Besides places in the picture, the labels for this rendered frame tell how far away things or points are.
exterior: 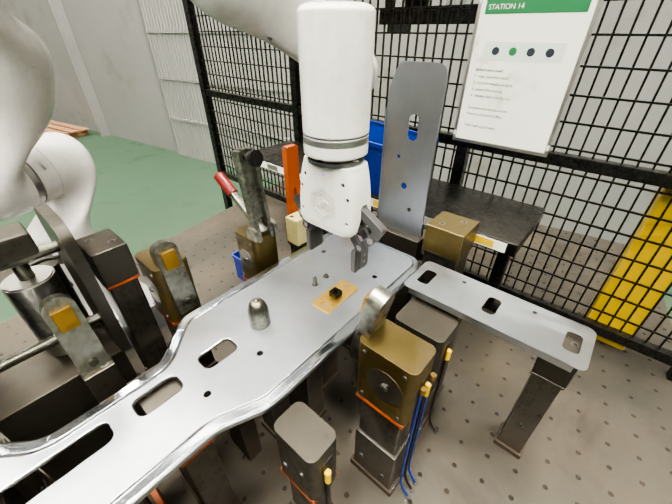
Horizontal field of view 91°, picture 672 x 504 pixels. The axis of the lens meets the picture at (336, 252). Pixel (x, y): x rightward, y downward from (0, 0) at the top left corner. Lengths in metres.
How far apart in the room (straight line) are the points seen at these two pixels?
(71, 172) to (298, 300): 0.54
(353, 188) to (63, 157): 0.62
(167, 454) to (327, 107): 0.42
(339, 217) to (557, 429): 0.66
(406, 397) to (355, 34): 0.42
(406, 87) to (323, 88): 0.32
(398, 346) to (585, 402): 0.60
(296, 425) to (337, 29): 0.44
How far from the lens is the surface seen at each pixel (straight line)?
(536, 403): 0.70
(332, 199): 0.44
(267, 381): 0.48
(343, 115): 0.40
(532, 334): 0.60
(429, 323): 0.58
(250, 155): 0.59
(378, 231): 0.44
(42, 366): 0.69
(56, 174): 0.85
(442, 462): 0.77
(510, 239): 0.76
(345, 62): 0.39
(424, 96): 0.67
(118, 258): 0.59
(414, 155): 0.70
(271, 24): 0.50
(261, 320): 0.52
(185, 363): 0.53
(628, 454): 0.94
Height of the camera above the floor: 1.39
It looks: 34 degrees down
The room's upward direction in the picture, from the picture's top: straight up
